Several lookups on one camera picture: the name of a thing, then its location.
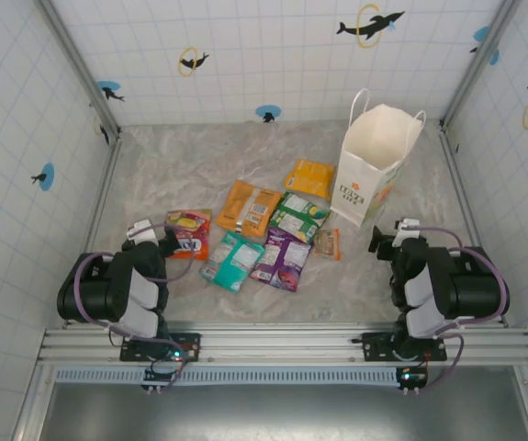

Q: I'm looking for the red fruit candy bag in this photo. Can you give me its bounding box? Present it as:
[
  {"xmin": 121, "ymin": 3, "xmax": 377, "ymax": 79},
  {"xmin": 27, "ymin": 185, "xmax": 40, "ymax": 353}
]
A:
[{"xmin": 165, "ymin": 209, "xmax": 213, "ymax": 262}]

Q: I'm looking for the white paper bag with handles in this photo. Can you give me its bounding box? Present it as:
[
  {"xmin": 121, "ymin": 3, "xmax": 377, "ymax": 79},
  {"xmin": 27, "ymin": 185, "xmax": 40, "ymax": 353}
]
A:
[{"xmin": 330, "ymin": 87, "xmax": 428, "ymax": 227}]

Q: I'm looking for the small brown snack bar packet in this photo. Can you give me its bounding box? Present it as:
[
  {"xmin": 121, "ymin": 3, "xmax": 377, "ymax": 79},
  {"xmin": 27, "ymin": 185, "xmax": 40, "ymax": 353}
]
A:
[{"xmin": 312, "ymin": 228, "xmax": 342, "ymax": 262}]

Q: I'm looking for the teal snack bag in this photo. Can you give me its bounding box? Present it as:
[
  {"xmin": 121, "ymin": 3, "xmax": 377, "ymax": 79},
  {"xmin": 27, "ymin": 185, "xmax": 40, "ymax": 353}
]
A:
[{"xmin": 198, "ymin": 231, "xmax": 265, "ymax": 291}]

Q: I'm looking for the orange snack bag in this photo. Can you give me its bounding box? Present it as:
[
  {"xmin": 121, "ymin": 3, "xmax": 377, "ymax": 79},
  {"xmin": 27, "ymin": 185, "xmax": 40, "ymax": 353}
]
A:
[{"xmin": 215, "ymin": 179, "xmax": 285, "ymax": 239}]

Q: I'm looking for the green snack bag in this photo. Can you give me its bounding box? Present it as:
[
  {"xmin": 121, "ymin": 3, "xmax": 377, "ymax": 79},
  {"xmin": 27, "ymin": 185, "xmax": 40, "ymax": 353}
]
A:
[{"xmin": 266, "ymin": 191, "xmax": 332, "ymax": 244}]

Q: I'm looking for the yellow snack bag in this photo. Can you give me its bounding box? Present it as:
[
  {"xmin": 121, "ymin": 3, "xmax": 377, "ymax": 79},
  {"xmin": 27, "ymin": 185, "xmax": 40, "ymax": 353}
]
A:
[{"xmin": 283, "ymin": 158, "xmax": 337, "ymax": 201}]

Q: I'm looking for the purple snack bag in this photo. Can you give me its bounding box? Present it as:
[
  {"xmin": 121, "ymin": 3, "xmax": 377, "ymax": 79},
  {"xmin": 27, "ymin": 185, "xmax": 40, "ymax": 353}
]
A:
[{"xmin": 249, "ymin": 227, "xmax": 313, "ymax": 293}]

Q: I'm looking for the marble pattern table cloth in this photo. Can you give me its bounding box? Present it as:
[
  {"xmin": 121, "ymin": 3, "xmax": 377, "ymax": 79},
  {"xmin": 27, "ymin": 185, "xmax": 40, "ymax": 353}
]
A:
[{"xmin": 86, "ymin": 119, "xmax": 480, "ymax": 325}]

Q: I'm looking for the small black controller board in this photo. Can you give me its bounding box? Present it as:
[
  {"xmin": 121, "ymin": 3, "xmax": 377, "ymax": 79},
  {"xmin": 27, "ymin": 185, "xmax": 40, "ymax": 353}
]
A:
[
  {"xmin": 396, "ymin": 366, "xmax": 429, "ymax": 391},
  {"xmin": 142, "ymin": 367, "xmax": 186, "ymax": 391}
]

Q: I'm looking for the black fish blue circle sticker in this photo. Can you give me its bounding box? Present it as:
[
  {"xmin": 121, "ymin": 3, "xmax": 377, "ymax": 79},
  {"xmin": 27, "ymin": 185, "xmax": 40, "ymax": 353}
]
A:
[{"xmin": 30, "ymin": 163, "xmax": 56, "ymax": 192}]

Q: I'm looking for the black penguin blue circle sticker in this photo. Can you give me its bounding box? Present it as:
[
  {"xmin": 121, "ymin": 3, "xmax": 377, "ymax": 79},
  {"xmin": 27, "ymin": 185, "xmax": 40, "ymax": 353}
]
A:
[{"xmin": 254, "ymin": 104, "xmax": 282, "ymax": 124}]

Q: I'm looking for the black shark blue circle sticker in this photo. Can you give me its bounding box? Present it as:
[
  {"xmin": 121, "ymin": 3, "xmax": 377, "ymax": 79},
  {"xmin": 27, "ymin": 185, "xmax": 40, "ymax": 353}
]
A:
[{"xmin": 96, "ymin": 80, "xmax": 126, "ymax": 103}]

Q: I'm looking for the grey metal sheet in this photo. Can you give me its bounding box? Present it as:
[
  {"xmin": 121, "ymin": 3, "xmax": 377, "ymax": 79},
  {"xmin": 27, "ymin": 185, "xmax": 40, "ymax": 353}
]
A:
[{"xmin": 42, "ymin": 380, "xmax": 528, "ymax": 441}]

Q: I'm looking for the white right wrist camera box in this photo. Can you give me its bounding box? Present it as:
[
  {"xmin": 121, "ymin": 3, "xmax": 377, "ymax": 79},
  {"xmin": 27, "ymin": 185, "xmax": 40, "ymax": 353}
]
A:
[{"xmin": 392, "ymin": 218, "xmax": 424, "ymax": 248}]

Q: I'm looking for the aluminium side rail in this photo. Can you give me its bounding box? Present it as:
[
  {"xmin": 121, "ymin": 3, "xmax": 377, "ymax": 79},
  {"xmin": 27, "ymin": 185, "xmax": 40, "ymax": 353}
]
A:
[
  {"xmin": 438, "ymin": 119, "xmax": 481, "ymax": 249},
  {"xmin": 83, "ymin": 130, "xmax": 123, "ymax": 253}
]

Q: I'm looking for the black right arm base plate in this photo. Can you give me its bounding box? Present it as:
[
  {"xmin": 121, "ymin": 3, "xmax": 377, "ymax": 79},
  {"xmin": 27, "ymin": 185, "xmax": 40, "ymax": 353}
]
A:
[{"xmin": 362, "ymin": 331, "xmax": 448, "ymax": 364}]

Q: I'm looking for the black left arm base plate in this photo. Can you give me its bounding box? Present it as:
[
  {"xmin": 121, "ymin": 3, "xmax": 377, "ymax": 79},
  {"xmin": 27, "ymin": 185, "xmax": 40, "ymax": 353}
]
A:
[{"xmin": 119, "ymin": 331, "xmax": 202, "ymax": 364}]

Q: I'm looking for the black animal yellow ring sticker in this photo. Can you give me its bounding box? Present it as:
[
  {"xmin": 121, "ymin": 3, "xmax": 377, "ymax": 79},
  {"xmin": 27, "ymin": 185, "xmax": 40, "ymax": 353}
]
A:
[{"xmin": 92, "ymin": 113, "xmax": 111, "ymax": 147}]

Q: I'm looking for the long aluminium mounting rail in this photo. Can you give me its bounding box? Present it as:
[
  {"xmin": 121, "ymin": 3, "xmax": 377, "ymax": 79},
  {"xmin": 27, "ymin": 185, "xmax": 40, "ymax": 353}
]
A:
[{"xmin": 37, "ymin": 321, "xmax": 528, "ymax": 367}]

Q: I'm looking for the white slotted cable duct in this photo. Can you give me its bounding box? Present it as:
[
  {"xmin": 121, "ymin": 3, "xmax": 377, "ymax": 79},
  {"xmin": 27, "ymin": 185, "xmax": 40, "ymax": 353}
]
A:
[{"xmin": 54, "ymin": 367, "xmax": 405, "ymax": 386}]

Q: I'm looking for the aluminium corner post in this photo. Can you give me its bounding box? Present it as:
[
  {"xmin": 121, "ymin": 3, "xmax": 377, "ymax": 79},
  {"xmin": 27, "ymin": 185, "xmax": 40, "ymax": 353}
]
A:
[
  {"xmin": 442, "ymin": 0, "xmax": 522, "ymax": 128},
  {"xmin": 33, "ymin": 0, "xmax": 122, "ymax": 134}
]

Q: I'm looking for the black dolphin yellow ring sticker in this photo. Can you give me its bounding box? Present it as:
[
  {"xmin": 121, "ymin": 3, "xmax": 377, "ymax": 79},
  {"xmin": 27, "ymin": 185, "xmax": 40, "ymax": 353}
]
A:
[{"xmin": 335, "ymin": 3, "xmax": 406, "ymax": 50}]

